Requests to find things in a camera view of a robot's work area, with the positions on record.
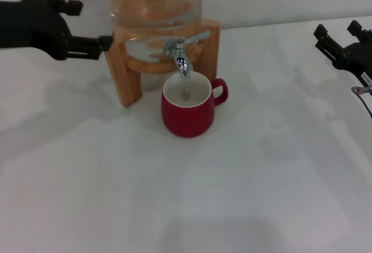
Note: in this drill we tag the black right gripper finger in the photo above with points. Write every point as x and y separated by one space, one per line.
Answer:
363 35
329 46

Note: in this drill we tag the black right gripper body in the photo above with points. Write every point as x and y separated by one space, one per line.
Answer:
359 58

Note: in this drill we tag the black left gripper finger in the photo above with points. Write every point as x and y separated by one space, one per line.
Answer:
58 1
87 46

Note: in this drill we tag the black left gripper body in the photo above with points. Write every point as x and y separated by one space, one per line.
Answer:
32 26

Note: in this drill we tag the chrome faucet tap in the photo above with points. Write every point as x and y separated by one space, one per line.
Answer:
183 64

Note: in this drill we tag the red ceramic mug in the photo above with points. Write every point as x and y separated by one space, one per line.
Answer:
186 119

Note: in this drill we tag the wooden dispenser stand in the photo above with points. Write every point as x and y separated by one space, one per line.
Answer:
120 72

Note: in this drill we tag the glass dispenser jar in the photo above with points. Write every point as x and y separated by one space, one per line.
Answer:
154 3

